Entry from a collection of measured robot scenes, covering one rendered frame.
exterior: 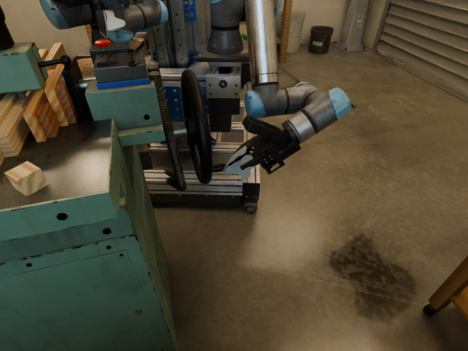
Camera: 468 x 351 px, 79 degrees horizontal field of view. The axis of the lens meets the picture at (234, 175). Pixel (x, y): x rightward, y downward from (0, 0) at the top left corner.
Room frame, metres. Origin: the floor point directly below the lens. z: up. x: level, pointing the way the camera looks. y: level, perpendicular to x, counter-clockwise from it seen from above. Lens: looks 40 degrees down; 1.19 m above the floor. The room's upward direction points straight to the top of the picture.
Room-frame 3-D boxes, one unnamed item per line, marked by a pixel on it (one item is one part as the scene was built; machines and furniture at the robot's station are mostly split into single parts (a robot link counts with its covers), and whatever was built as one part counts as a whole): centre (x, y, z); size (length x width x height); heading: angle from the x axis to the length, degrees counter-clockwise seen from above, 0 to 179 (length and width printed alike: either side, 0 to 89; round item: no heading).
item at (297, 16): (4.02, -0.74, 0.24); 0.31 x 0.29 x 0.47; 103
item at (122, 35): (1.01, 0.36, 0.98); 0.11 x 0.08 x 0.11; 141
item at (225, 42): (1.29, 0.04, 0.87); 0.15 x 0.15 x 0.10
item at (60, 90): (0.59, 0.35, 0.94); 0.16 x 0.01 x 0.07; 16
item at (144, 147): (0.84, 0.36, 0.58); 0.12 x 0.08 x 0.08; 106
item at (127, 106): (0.61, 0.24, 0.92); 0.15 x 0.13 x 0.09; 16
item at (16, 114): (0.66, 0.46, 0.92); 0.55 x 0.02 x 0.04; 16
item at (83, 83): (0.59, 0.30, 0.95); 0.09 x 0.07 x 0.09; 16
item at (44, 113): (0.58, 0.38, 0.93); 0.25 x 0.02 x 0.05; 16
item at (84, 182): (0.58, 0.32, 0.87); 0.61 x 0.30 x 0.06; 16
